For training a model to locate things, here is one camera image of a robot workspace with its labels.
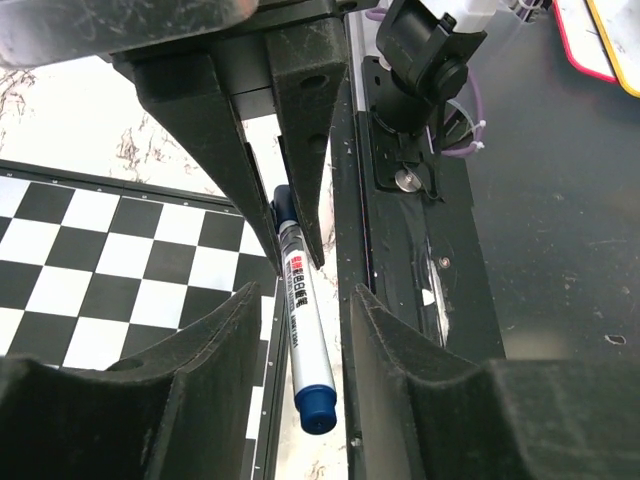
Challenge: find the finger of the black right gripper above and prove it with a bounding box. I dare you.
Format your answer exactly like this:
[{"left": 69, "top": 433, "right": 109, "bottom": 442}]
[{"left": 265, "top": 17, "right": 349, "bottom": 268}]

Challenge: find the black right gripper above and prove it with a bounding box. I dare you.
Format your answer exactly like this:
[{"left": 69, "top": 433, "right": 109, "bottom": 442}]
[{"left": 1, "top": 1, "right": 377, "bottom": 270}]

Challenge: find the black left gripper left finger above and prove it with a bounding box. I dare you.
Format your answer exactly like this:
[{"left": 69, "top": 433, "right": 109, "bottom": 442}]
[{"left": 1, "top": 283, "right": 261, "bottom": 479}]

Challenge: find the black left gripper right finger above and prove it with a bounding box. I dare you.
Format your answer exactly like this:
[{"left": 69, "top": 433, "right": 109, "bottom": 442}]
[{"left": 350, "top": 285, "right": 639, "bottom": 479}]

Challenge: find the white blue whiteboard marker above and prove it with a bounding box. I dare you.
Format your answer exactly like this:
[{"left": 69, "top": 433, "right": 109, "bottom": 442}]
[{"left": 272, "top": 185, "right": 337, "bottom": 435}]

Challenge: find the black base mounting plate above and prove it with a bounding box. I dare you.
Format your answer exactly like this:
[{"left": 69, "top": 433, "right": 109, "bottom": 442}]
[{"left": 331, "top": 56, "right": 504, "bottom": 479}]

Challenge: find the black white chessboard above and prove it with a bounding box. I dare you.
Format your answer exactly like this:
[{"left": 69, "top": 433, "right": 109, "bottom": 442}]
[{"left": 1, "top": 161, "right": 286, "bottom": 479}]

